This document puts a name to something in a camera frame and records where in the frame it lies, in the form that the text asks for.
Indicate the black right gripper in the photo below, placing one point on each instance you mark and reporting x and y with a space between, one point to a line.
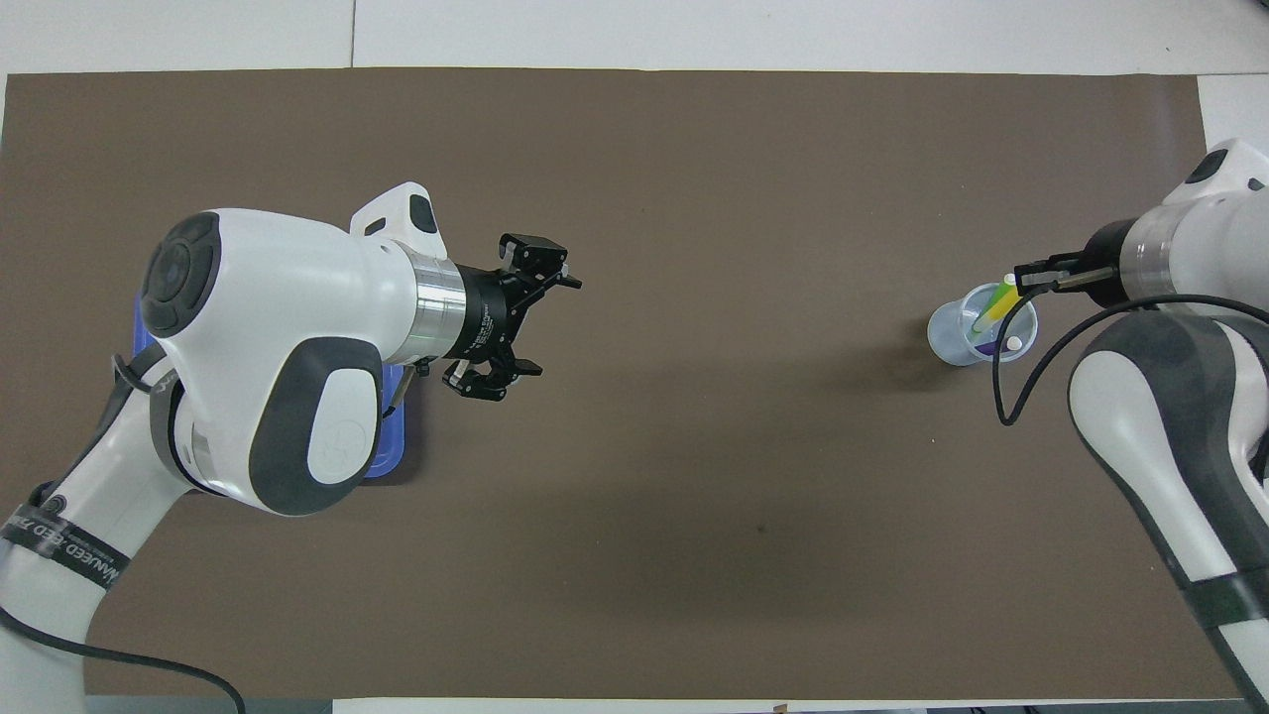
1108 263

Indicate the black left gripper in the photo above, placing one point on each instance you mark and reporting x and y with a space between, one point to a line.
486 317

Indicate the yellow pen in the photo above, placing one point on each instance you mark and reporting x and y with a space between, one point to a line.
999 302

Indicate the green pen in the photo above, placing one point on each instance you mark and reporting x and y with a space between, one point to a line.
980 319

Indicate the purple pen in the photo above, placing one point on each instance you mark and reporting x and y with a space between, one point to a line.
996 347

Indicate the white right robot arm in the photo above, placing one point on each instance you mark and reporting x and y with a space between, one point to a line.
1160 416

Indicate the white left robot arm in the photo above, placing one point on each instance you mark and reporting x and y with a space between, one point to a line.
258 337

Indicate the pale blue mesh pen cup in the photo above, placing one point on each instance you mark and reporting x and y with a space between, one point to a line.
947 337

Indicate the blue plastic tray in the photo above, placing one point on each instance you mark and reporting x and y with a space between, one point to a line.
392 446

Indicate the brown table mat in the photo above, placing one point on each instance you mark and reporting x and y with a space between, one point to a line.
694 496

